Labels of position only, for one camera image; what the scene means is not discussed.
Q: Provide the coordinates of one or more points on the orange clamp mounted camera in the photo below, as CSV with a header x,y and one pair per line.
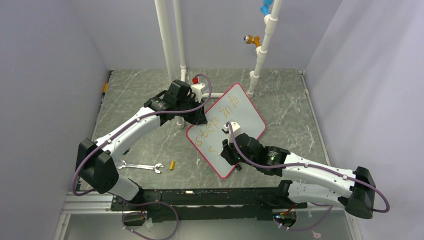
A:
x,y
255,40

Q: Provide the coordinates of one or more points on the silver open-end wrench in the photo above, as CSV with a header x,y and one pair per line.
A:
x,y
121,164

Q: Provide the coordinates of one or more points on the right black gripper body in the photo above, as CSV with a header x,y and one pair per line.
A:
x,y
233,156

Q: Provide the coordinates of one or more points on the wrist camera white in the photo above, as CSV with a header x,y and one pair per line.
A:
x,y
231,129
198,89

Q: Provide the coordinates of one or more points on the blue clamp on pipe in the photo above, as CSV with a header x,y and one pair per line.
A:
x,y
264,9

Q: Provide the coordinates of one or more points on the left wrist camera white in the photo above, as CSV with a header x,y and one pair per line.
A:
x,y
198,89

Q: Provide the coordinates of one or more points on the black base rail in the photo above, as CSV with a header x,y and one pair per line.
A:
x,y
258,203

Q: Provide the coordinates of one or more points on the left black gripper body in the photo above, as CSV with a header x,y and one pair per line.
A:
x,y
189,104

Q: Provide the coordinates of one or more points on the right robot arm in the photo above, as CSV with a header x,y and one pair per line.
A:
x,y
304,180

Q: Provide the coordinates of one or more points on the white pvc pipe frame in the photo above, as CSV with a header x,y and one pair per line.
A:
x,y
270,21

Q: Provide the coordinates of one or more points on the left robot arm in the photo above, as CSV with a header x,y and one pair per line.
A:
x,y
96,160

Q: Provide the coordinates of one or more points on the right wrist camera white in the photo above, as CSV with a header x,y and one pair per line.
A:
x,y
231,129

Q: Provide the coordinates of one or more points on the yellow marker cap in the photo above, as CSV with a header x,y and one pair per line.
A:
x,y
172,165

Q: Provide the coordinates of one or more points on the pink framed whiteboard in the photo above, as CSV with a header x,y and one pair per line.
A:
x,y
233,106

